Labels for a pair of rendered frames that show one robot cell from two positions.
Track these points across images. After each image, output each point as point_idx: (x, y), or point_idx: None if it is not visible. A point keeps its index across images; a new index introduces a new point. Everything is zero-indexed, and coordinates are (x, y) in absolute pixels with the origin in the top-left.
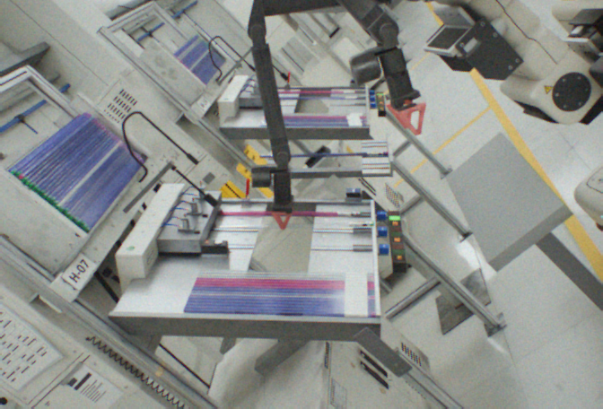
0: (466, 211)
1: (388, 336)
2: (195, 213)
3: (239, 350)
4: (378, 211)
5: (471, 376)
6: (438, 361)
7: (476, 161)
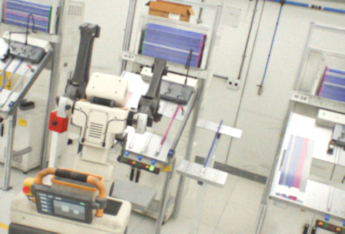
0: (116, 179)
1: (159, 192)
2: (167, 90)
3: None
4: (154, 160)
5: (142, 229)
6: (167, 229)
7: (142, 195)
